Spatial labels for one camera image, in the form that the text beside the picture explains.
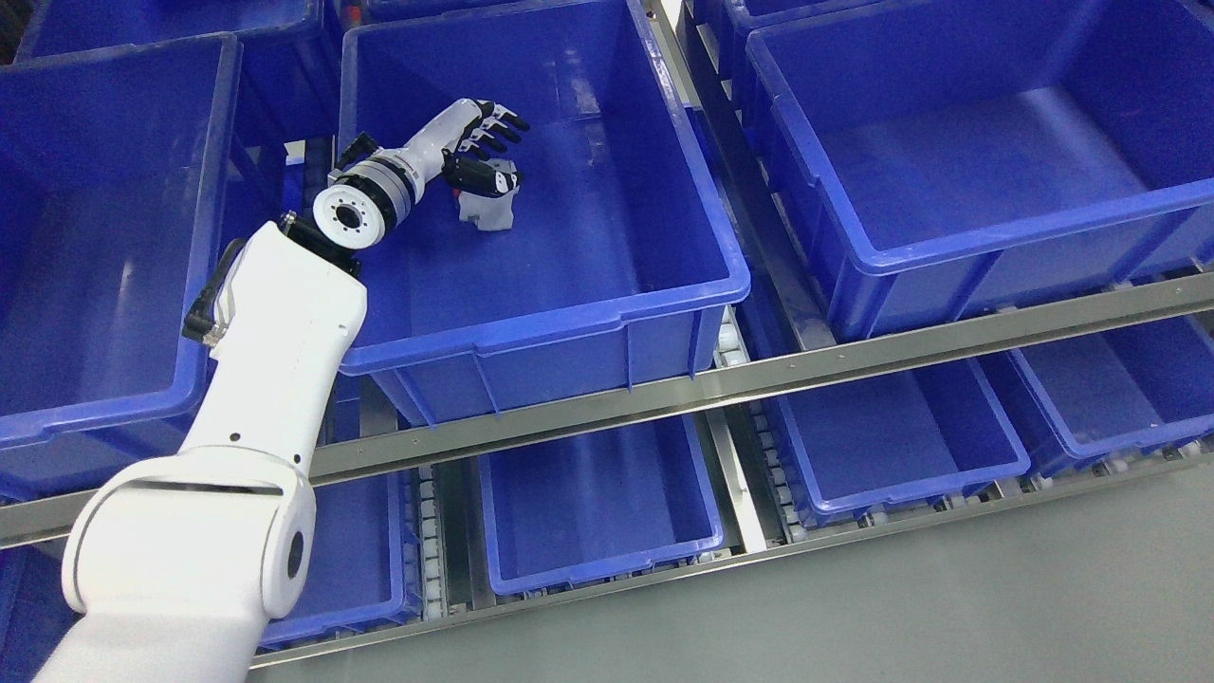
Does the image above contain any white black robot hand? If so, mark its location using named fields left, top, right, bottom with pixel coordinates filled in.
left=399, top=97, right=532, bottom=200

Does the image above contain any grey circuit breaker red switch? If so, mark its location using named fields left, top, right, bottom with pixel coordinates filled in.
left=452, top=158, right=522, bottom=230

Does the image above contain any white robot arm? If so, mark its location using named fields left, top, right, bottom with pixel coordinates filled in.
left=36, top=222, right=367, bottom=682

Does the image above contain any metal shelf rack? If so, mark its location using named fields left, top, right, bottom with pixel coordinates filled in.
left=0, top=0, right=1214, bottom=670

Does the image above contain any blue bin upper middle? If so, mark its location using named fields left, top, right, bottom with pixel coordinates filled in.
left=339, top=1, right=750, bottom=425

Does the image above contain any blue bin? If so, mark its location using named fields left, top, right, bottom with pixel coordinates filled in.
left=977, top=315, right=1213, bottom=477
left=1, top=33, right=242, bottom=501
left=764, top=359, right=1029, bottom=527
left=259, top=471, right=425, bottom=650
left=478, top=415, right=726, bottom=596
left=738, top=1, right=1213, bottom=342
left=339, top=1, right=750, bottom=425

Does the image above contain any blue bin upper left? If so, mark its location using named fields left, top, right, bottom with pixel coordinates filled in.
left=1, top=33, right=242, bottom=501

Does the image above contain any blue bin lower middle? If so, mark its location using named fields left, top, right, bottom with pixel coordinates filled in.
left=478, top=415, right=726, bottom=596

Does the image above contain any blue bin lower left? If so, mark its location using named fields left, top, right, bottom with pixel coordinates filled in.
left=259, top=471, right=425, bottom=650

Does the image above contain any blue bin upper right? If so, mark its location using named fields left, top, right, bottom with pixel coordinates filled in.
left=738, top=1, right=1213, bottom=342

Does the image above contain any blue bin lower far right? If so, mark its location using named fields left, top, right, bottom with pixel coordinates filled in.
left=977, top=315, right=1213, bottom=477

